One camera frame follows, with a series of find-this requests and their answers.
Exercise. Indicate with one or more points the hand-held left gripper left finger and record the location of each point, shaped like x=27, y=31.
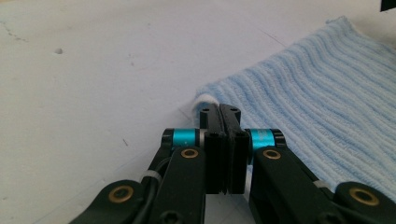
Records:
x=214, y=155

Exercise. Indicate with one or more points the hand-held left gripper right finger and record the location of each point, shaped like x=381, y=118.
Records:
x=238, y=155

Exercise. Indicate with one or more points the light blue striped towel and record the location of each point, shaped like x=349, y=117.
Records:
x=311, y=109

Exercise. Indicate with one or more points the white grid foam mat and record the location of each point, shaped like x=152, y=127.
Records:
x=93, y=77

